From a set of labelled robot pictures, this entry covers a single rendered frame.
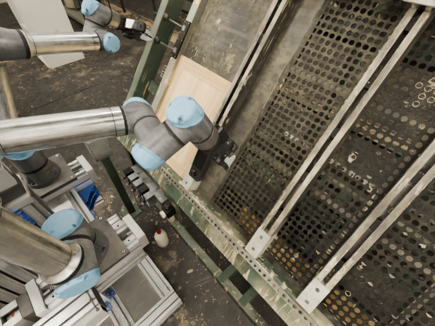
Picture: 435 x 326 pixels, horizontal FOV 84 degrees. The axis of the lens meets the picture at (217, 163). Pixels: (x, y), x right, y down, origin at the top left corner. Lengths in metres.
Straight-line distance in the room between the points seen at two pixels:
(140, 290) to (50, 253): 1.18
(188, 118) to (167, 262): 1.68
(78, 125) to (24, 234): 0.26
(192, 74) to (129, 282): 1.39
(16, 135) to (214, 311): 1.66
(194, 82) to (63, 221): 0.89
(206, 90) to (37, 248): 0.96
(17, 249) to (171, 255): 1.55
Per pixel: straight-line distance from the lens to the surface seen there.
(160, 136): 0.56
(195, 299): 2.00
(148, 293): 1.85
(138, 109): 0.66
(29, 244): 0.69
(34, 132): 0.64
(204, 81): 1.32
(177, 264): 2.09
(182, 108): 0.54
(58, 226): 0.91
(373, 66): 0.97
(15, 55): 1.15
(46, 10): 4.84
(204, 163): 0.69
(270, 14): 1.17
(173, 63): 1.49
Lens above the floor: 1.95
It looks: 49 degrees down
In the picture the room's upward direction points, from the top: straight up
